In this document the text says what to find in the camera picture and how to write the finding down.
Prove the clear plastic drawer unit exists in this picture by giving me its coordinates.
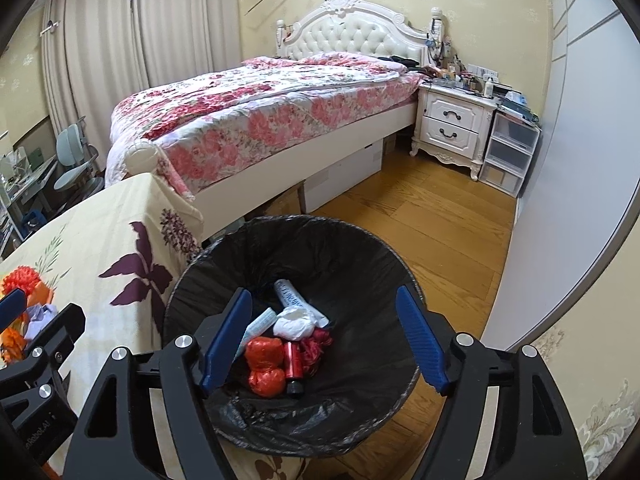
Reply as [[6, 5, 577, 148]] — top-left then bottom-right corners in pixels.
[[478, 110, 543, 198]]

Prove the red tube black cap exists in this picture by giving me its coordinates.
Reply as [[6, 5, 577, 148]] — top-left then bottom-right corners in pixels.
[[284, 341, 306, 398]]

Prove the white tufted bed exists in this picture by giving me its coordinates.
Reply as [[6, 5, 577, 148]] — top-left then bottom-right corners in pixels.
[[105, 0, 453, 241]]

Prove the pink floral quilt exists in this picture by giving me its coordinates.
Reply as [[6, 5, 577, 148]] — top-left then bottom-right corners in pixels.
[[104, 55, 426, 196]]

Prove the light blue sachet packet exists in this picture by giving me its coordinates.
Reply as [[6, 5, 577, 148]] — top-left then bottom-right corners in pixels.
[[244, 307, 278, 343]]

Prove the black-lined trash bin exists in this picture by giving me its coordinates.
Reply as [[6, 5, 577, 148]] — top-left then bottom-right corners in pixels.
[[162, 215, 428, 458]]

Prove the beige curtain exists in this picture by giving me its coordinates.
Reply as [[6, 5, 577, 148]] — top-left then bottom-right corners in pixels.
[[130, 0, 246, 88], [40, 0, 151, 176]]

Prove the red wrapper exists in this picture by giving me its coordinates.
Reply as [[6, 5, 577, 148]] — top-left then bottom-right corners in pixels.
[[300, 330, 333, 376]]

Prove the grey sliding wardrobe door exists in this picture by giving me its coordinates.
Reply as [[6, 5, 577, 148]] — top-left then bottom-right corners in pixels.
[[482, 0, 636, 351]]

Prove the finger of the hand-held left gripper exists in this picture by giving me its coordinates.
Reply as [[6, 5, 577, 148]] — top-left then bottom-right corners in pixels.
[[0, 303, 87, 406], [0, 287, 28, 329]]

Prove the red plastic bag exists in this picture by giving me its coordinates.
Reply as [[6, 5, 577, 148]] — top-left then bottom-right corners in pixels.
[[245, 336, 287, 397]]

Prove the red foam fruit net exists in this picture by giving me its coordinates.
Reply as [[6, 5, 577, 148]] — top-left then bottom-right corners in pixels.
[[0, 266, 48, 301]]

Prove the silver printed sachet packet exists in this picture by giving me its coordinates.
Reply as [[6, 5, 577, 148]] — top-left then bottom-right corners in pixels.
[[272, 279, 331, 328]]

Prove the brown cardboard box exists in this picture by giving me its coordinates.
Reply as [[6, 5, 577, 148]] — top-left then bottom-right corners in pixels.
[[260, 187, 307, 221]]

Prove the white storage box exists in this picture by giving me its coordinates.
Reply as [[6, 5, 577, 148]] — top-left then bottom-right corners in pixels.
[[302, 140, 386, 213]]

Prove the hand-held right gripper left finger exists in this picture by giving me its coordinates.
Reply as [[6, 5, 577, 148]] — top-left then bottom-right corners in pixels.
[[65, 287, 253, 480]]

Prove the white tissue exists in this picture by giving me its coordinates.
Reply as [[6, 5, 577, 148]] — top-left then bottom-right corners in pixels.
[[272, 307, 318, 341]]

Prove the purple wrapper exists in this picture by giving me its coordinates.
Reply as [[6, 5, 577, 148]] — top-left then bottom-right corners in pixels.
[[24, 302, 61, 341]]

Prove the grey office chair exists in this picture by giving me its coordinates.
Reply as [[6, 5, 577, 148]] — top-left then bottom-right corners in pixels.
[[52, 117, 106, 206]]

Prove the pile of small clutter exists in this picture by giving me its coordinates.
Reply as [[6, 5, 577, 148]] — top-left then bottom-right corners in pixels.
[[425, 35, 541, 123]]

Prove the white study desk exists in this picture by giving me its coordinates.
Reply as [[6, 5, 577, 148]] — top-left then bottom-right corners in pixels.
[[0, 145, 58, 231]]

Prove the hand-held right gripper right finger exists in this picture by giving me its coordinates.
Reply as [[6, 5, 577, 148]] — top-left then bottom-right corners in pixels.
[[395, 285, 588, 480]]

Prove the white carved nightstand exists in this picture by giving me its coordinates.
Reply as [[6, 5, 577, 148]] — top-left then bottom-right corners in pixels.
[[410, 82, 498, 181]]

